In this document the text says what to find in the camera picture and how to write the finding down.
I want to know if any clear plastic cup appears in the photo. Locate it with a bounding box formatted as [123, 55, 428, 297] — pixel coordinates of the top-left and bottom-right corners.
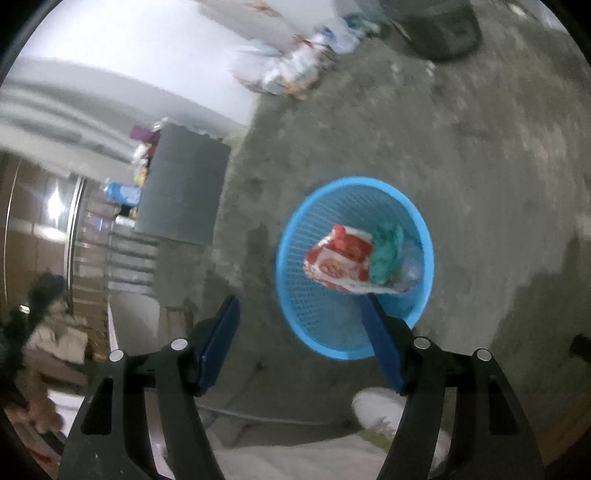
[394, 241, 424, 293]

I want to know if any teal mesh cloth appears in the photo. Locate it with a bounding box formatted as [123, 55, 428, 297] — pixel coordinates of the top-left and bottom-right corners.
[370, 223, 405, 286]

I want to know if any red white snack bag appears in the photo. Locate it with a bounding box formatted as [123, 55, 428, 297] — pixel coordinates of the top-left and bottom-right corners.
[303, 224, 405, 295]

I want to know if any blue mesh trash basket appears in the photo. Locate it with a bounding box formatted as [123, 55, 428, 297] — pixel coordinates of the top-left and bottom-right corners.
[276, 176, 435, 361]

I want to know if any floor trash pile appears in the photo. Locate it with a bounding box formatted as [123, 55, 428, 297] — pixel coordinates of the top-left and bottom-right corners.
[229, 13, 386, 96]

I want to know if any beige hanging coat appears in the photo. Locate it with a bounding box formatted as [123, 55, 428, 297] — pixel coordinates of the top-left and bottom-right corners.
[24, 300, 89, 387]

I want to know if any white shoe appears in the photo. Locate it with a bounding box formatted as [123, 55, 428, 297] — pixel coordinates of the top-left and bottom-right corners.
[351, 386, 453, 476]

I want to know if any metal balcony railing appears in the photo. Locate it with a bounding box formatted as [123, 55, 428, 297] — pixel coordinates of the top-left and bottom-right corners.
[64, 177, 159, 357]

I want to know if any blue detergent bottle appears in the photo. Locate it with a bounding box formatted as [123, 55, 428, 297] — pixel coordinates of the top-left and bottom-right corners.
[103, 182, 141, 208]

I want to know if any grey cabinet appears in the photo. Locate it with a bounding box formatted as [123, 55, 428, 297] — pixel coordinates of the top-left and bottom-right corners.
[134, 122, 230, 245]

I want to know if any purple cup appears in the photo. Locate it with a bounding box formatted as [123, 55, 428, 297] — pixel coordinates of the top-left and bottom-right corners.
[130, 125, 160, 145]

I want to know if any grey curtain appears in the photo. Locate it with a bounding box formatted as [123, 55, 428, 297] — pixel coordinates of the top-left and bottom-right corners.
[1, 58, 259, 184]

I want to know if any black rice cooker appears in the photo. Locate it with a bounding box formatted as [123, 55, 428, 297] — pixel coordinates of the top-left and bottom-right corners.
[380, 0, 482, 60]

